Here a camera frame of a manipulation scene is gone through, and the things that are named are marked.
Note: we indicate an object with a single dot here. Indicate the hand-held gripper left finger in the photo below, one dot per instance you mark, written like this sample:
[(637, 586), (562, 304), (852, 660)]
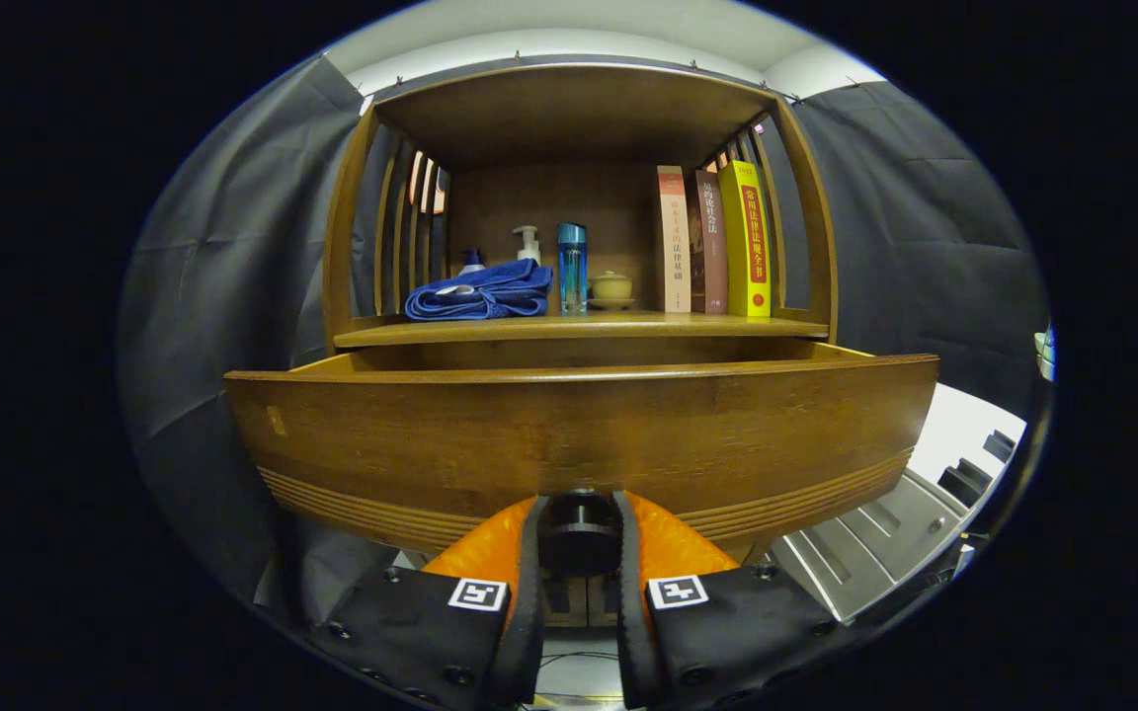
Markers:
[(528, 632)]

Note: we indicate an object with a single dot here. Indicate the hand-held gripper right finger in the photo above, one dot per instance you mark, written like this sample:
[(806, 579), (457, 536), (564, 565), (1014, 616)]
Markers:
[(628, 632)]

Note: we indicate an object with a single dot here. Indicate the black drawer knob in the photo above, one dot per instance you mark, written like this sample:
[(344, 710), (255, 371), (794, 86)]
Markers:
[(579, 533)]

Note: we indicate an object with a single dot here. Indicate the wooden drawer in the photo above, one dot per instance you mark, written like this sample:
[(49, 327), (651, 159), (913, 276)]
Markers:
[(579, 434)]

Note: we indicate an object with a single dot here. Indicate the wooden cabinet door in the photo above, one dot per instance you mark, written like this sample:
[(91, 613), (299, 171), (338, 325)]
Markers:
[(557, 597), (599, 597)]

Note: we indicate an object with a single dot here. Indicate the wooden countertop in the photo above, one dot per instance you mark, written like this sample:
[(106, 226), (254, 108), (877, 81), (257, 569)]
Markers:
[(628, 326)]

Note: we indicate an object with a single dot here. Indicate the wooden cabinet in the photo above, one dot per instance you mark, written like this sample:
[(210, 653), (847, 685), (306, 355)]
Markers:
[(549, 207)]

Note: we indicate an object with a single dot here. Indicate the white side table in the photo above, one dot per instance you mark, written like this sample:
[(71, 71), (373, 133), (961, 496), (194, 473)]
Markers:
[(875, 538)]

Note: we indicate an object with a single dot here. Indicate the blue folded towel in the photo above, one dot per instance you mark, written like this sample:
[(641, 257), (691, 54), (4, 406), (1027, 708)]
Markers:
[(480, 294)]

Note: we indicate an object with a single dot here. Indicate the beige lidded teacup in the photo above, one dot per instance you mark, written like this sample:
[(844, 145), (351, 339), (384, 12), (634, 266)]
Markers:
[(611, 288)]

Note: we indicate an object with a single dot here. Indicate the blue glass bottle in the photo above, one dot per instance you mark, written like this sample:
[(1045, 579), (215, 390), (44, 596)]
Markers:
[(572, 272)]

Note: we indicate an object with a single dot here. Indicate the black block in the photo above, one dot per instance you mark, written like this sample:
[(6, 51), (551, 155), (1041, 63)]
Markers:
[(964, 481), (999, 444)]

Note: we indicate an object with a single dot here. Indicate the small white blue-capped bottle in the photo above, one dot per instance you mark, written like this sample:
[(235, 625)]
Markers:
[(472, 263)]

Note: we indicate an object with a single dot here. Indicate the white pump bottle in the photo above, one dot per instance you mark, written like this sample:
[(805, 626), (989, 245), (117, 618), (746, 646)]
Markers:
[(528, 245)]

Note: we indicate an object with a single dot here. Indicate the beige orange book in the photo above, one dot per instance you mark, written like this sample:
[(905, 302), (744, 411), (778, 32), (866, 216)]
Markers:
[(673, 242)]

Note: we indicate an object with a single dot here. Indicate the brown book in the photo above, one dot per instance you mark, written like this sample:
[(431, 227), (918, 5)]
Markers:
[(710, 242)]

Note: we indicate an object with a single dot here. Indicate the yellow book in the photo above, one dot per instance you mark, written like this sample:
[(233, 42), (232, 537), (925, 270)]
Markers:
[(747, 237)]

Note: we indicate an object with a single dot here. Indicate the white round container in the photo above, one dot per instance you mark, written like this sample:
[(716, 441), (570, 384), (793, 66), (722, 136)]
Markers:
[(1045, 355)]

